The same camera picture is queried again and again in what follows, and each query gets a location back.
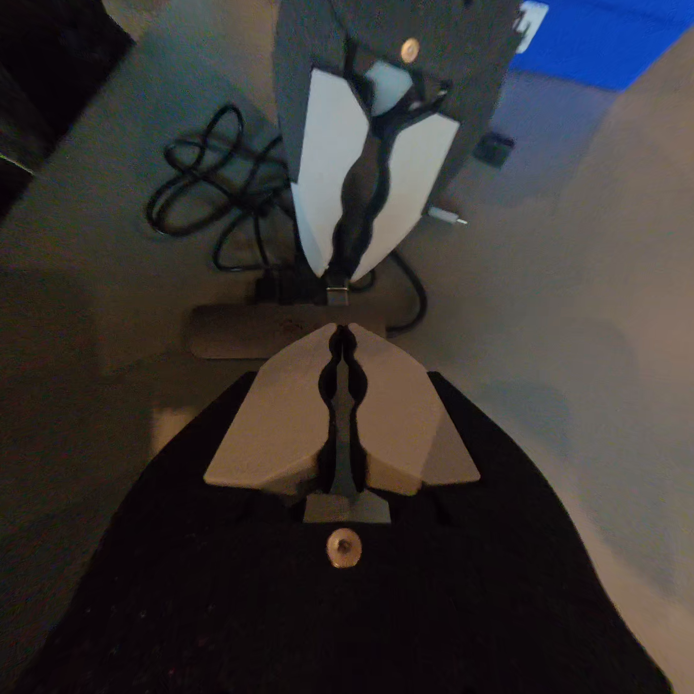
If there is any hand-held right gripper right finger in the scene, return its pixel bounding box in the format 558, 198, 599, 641
350, 322, 481, 496

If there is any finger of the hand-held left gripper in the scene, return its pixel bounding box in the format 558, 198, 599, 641
290, 68, 375, 277
347, 109, 462, 280

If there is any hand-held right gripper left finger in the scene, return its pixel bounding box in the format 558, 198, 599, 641
204, 322, 343, 500

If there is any grey slim usb hub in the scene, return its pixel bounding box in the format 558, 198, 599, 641
190, 304, 397, 359

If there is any black usb hub cable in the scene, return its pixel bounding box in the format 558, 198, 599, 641
324, 82, 516, 310

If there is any blue plastic bin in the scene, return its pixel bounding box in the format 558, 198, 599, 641
510, 0, 694, 91

